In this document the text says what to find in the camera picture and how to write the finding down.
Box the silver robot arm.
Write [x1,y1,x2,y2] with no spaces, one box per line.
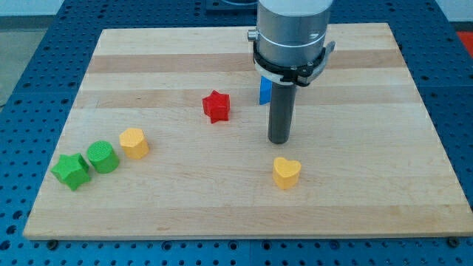
[248,0,336,144]

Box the yellow heart block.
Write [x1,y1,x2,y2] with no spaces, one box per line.
[272,157,302,190]

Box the green star block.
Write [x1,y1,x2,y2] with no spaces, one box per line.
[50,153,91,191]

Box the red star block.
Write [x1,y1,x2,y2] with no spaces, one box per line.
[202,90,231,123]

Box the green cylinder block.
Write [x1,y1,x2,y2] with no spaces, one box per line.
[86,140,120,174]

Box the wooden board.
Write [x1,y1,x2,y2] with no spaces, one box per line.
[24,23,472,240]

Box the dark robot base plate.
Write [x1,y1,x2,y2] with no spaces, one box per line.
[204,0,258,14]

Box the black clamp ring mount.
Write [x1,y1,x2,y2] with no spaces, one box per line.
[253,41,336,87]

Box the blue block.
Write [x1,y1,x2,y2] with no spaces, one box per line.
[259,76,272,105]

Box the yellow pentagon block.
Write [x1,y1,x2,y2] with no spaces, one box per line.
[119,128,149,160]

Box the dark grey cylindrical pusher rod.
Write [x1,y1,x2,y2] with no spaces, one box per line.
[268,83,296,144]

